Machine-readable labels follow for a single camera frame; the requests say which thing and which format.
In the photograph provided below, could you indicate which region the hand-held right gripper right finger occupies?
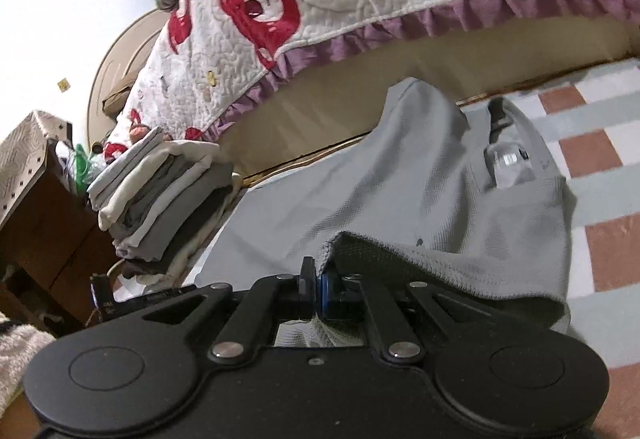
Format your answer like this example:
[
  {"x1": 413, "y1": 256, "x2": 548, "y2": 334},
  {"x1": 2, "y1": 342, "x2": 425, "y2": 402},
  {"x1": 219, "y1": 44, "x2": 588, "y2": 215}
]
[{"x1": 320, "y1": 271, "x2": 483, "y2": 361}]

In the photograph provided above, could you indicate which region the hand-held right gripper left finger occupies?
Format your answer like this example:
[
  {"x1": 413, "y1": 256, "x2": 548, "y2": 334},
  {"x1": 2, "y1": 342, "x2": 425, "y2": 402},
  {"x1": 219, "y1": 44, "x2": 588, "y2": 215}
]
[{"x1": 142, "y1": 257, "x2": 319, "y2": 364}]

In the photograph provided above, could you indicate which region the grey ribbed sock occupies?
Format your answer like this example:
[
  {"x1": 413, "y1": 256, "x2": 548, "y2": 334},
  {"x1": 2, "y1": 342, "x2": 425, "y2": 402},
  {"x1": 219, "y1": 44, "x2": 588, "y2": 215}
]
[{"x1": 195, "y1": 78, "x2": 573, "y2": 351}]

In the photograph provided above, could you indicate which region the stack of folded clothes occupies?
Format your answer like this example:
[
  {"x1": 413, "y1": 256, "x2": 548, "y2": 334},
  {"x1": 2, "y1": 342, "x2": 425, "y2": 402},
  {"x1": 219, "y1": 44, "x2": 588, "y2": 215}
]
[{"x1": 87, "y1": 126, "x2": 247, "y2": 281}]

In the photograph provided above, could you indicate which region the wooden nightstand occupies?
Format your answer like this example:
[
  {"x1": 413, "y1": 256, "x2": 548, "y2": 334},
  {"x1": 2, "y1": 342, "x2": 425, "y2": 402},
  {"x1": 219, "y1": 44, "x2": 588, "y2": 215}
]
[{"x1": 0, "y1": 139, "x2": 122, "y2": 331}]

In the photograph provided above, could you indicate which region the white fluffy cloth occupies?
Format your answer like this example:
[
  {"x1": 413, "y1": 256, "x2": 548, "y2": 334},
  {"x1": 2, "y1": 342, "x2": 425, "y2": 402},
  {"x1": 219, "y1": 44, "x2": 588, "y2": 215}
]
[{"x1": 0, "y1": 311, "x2": 59, "y2": 421}]

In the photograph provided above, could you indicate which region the green plastic bag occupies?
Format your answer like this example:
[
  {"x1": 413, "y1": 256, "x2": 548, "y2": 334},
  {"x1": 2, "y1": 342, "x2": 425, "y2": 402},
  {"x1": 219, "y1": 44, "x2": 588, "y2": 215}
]
[{"x1": 55, "y1": 139, "x2": 109, "y2": 200}]

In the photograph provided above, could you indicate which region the patterned white cloth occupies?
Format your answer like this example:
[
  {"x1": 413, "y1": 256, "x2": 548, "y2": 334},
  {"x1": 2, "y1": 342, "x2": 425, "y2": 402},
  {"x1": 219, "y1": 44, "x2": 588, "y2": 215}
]
[{"x1": 0, "y1": 110, "x2": 74, "y2": 231}]

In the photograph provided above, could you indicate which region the beige bed headboard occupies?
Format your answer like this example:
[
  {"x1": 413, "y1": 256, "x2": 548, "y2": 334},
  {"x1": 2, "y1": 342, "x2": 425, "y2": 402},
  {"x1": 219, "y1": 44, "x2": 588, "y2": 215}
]
[{"x1": 85, "y1": 9, "x2": 167, "y2": 150}]

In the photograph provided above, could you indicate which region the striped checked mat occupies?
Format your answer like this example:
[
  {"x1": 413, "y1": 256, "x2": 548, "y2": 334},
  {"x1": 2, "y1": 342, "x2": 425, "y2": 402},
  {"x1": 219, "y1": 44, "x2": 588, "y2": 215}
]
[{"x1": 185, "y1": 59, "x2": 640, "y2": 439}]

